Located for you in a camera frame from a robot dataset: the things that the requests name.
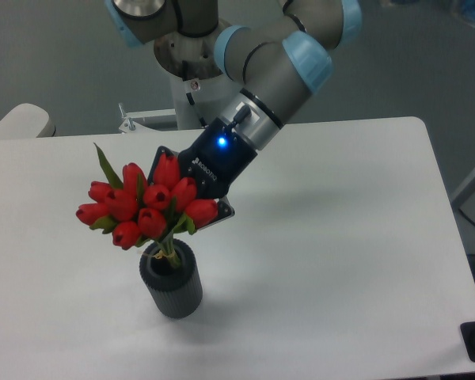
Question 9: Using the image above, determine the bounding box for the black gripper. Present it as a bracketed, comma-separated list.
[147, 118, 257, 230]

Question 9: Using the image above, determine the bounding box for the red tulip bouquet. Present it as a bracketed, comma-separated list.
[75, 147, 218, 270]

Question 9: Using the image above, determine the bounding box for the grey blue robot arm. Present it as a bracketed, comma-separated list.
[106, 1, 362, 220]

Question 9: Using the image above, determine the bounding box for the dark grey ribbed vase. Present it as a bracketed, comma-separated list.
[139, 239, 203, 319]

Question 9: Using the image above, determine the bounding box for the white pedestal base frame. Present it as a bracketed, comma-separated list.
[118, 102, 211, 134]

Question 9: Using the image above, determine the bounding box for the black pedestal cable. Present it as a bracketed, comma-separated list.
[185, 92, 210, 130]

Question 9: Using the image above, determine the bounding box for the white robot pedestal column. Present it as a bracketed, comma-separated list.
[154, 20, 238, 123]

